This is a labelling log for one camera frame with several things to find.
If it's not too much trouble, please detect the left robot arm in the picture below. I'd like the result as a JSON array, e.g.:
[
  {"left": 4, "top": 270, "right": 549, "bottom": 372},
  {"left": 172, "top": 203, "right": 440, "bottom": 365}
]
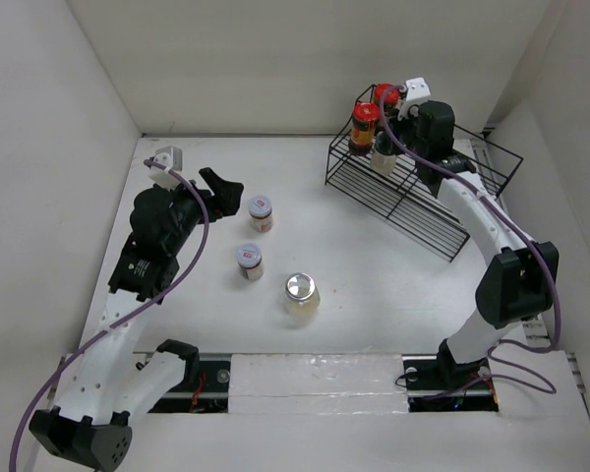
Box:
[{"left": 29, "top": 162, "right": 244, "bottom": 471}]

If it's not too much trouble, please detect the red lid sauce bottle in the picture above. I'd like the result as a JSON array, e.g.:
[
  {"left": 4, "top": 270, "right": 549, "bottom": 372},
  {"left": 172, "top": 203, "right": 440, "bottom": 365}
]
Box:
[
  {"left": 348, "top": 102, "right": 380, "bottom": 155},
  {"left": 373, "top": 83, "right": 401, "bottom": 127}
]

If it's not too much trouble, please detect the silver lid glass jar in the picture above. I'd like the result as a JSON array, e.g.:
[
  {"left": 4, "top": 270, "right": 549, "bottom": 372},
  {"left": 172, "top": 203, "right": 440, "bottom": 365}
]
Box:
[{"left": 283, "top": 272, "right": 321, "bottom": 328}]

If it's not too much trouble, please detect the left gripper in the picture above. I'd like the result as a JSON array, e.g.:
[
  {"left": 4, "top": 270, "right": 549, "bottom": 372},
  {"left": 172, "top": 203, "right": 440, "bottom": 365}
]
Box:
[{"left": 160, "top": 168, "right": 242, "bottom": 255}]

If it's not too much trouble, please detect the black knob grinder bottle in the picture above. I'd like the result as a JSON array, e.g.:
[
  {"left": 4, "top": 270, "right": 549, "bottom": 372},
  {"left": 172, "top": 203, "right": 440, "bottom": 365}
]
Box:
[{"left": 371, "top": 131, "right": 397, "bottom": 177}]

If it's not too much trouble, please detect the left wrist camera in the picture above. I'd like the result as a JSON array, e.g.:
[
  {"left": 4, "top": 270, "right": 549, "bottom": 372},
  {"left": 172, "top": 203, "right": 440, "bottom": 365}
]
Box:
[{"left": 146, "top": 146, "right": 183, "bottom": 190}]

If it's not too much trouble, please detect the white lid spice jar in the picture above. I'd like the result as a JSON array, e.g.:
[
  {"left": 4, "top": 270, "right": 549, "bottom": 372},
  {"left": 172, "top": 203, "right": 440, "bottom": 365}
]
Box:
[
  {"left": 249, "top": 195, "right": 273, "bottom": 233},
  {"left": 236, "top": 243, "right": 264, "bottom": 281}
]

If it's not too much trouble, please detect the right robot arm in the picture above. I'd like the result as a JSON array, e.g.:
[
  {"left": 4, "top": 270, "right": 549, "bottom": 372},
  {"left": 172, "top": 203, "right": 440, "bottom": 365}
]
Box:
[{"left": 382, "top": 100, "right": 561, "bottom": 396}]

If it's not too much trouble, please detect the black wire rack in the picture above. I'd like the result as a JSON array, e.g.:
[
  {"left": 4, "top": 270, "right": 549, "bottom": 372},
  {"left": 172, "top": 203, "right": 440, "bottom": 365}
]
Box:
[{"left": 324, "top": 83, "right": 524, "bottom": 262}]

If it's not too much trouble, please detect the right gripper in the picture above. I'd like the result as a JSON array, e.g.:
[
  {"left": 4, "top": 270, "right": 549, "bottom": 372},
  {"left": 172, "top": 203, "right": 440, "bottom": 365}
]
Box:
[{"left": 383, "top": 103, "right": 428, "bottom": 161}]

